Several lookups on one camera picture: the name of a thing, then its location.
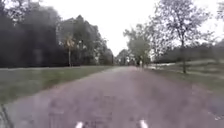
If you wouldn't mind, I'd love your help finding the thin-trunked leafy tree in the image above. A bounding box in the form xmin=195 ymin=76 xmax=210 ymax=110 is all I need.
xmin=149 ymin=0 xmax=218 ymax=75

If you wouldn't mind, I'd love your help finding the pole with sign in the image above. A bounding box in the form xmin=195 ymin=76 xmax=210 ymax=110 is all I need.
xmin=65 ymin=36 xmax=76 ymax=68

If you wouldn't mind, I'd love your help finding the grass strip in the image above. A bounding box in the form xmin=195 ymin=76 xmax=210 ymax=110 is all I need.
xmin=0 ymin=65 xmax=116 ymax=105

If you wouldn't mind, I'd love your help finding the grey gravel path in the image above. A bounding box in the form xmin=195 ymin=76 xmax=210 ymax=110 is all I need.
xmin=0 ymin=65 xmax=224 ymax=128

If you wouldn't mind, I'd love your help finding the dark hedge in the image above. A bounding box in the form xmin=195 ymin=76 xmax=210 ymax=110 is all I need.
xmin=156 ymin=42 xmax=224 ymax=64

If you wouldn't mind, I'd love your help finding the row of trees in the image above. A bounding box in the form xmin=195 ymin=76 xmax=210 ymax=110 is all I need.
xmin=114 ymin=23 xmax=155 ymax=68

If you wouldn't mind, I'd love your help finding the robot's own part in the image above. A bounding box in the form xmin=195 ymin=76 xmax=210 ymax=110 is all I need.
xmin=75 ymin=121 xmax=84 ymax=128
xmin=139 ymin=119 xmax=149 ymax=128

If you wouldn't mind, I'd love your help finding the grass verge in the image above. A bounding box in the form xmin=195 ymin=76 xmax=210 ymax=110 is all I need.
xmin=146 ymin=59 xmax=224 ymax=93

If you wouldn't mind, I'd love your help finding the wood of dark trees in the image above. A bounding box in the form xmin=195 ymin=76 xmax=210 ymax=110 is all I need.
xmin=0 ymin=0 xmax=115 ymax=69

